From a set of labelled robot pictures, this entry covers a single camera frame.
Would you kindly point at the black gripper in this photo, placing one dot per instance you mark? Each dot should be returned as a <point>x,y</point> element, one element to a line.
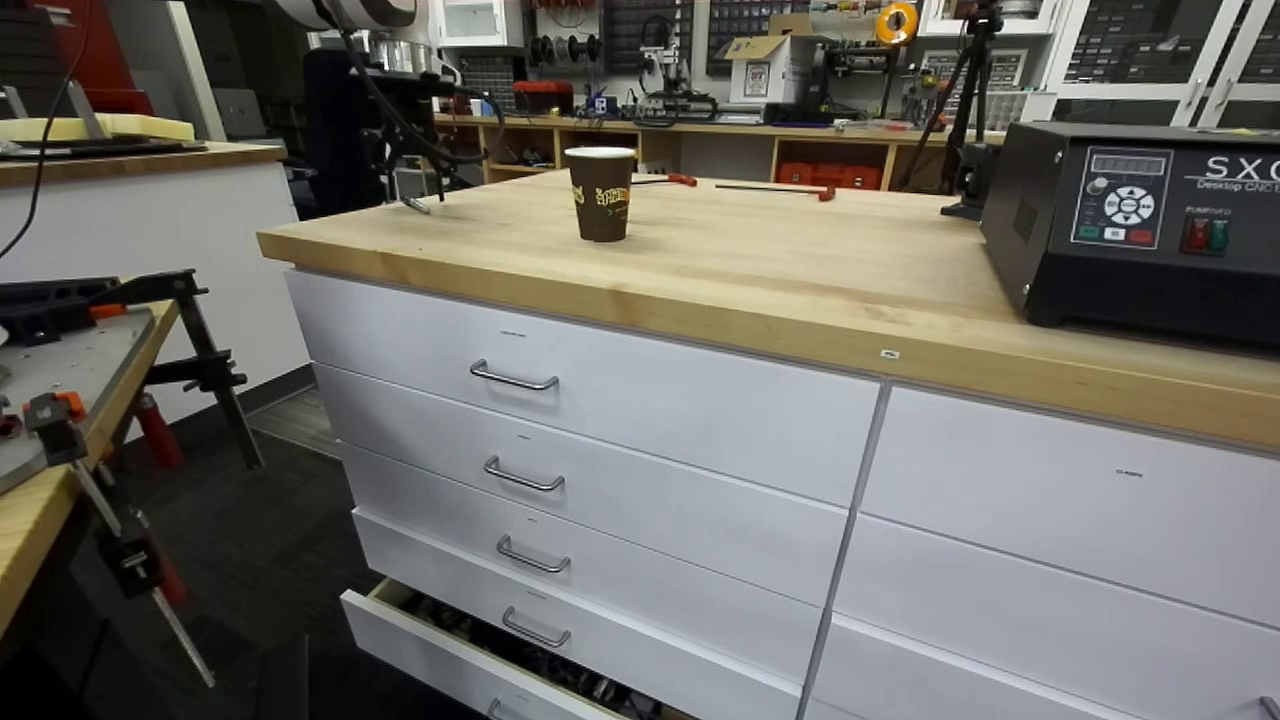
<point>346,124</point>

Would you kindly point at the brown paper coffee cup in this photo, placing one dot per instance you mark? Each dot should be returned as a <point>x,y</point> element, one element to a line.
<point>601,203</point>

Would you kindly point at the white counter with wood top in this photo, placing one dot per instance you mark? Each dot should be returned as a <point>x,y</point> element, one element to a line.
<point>144,225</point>

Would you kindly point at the red machine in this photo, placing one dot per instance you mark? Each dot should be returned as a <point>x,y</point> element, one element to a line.
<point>94,61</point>

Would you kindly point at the black orange bar clamp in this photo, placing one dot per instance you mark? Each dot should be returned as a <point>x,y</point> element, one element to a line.
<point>201,362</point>
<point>132,552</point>

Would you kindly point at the grey perforated metal plate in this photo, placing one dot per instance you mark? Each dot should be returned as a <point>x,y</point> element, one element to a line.
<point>64,387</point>

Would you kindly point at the small cardboard box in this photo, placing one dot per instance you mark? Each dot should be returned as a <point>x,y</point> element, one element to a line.
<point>761,67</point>

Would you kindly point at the white workbench cabinet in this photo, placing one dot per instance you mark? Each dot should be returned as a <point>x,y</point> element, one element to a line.
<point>666,426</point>

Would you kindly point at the red storage bin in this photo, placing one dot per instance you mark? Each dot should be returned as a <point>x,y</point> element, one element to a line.
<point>825,173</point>

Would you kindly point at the wooden side table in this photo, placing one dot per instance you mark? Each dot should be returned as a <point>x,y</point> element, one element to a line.
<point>26,523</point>

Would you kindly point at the open white drawer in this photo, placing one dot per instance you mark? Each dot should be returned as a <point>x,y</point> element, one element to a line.
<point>426,655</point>

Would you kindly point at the yellow tape roll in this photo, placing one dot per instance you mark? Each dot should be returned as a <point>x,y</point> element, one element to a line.
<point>880,24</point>

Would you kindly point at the black control box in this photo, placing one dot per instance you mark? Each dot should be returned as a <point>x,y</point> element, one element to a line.
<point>1066,265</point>

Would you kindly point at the white glass shelf unit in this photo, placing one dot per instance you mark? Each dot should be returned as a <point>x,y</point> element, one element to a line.
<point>1132,55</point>

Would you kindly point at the wooden wall workbench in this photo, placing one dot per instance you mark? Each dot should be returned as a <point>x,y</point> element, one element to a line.
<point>722,135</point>

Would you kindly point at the black camera tripod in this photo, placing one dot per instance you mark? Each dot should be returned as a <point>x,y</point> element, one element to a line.
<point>966,106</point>

